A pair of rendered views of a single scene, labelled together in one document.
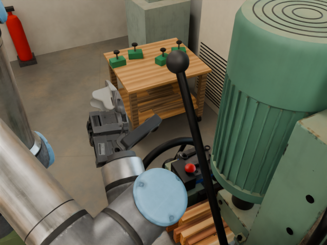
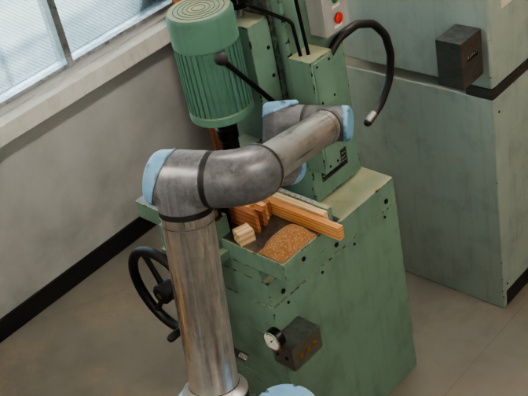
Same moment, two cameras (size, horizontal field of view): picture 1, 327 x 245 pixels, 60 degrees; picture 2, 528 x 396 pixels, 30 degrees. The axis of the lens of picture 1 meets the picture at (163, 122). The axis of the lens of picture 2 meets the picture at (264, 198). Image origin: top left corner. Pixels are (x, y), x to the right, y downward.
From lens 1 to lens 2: 2.43 m
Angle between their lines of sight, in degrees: 76
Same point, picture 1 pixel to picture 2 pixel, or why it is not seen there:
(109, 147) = not seen: hidden behind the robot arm
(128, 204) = (295, 108)
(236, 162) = (243, 87)
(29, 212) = (324, 115)
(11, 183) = (315, 119)
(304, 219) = (272, 59)
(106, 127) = not seen: hidden behind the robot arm
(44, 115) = not seen: outside the picture
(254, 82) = (232, 33)
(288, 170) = (257, 50)
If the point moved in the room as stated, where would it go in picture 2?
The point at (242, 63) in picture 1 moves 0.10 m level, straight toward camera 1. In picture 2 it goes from (225, 32) to (265, 24)
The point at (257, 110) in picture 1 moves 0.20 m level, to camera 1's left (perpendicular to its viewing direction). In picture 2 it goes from (236, 45) to (263, 75)
